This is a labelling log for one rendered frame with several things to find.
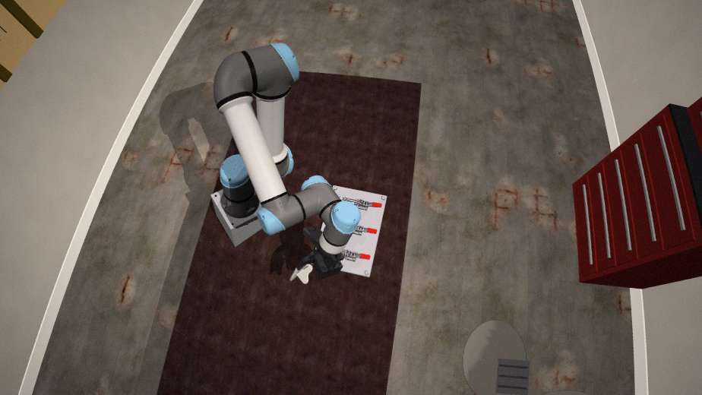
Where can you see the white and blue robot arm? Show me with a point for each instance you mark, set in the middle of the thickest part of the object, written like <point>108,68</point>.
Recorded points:
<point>260,143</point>

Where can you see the toggle clamp with red handle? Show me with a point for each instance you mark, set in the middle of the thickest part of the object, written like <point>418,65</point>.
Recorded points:
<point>363,205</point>
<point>359,230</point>
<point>351,255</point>

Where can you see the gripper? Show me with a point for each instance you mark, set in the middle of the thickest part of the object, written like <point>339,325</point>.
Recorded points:
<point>330,266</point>

